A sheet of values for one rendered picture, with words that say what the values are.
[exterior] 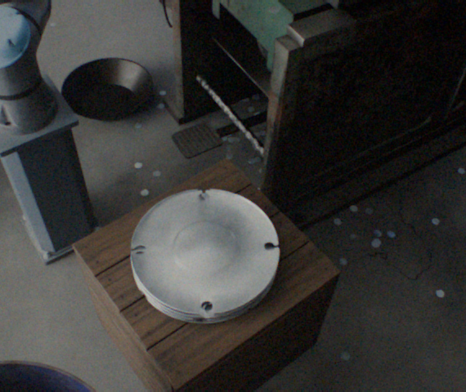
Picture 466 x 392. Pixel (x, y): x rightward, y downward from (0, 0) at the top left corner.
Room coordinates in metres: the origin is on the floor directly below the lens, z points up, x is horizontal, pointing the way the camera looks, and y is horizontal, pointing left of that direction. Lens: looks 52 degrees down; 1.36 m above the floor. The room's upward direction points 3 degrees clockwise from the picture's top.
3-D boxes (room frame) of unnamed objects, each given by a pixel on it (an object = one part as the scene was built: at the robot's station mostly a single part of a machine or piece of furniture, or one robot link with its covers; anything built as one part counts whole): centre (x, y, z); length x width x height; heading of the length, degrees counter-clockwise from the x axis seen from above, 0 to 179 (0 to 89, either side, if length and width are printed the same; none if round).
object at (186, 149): (1.26, -0.08, 0.14); 0.59 x 0.10 x 0.05; 124
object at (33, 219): (0.92, 0.48, 0.23); 0.19 x 0.19 x 0.45; 36
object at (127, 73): (1.43, 0.43, 0.04); 0.30 x 0.30 x 0.07
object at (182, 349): (0.62, 0.05, 0.18); 0.40 x 0.38 x 0.35; 130
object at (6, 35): (0.92, 0.48, 0.62); 0.13 x 0.12 x 0.14; 2
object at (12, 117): (0.92, 0.48, 0.50); 0.15 x 0.15 x 0.10
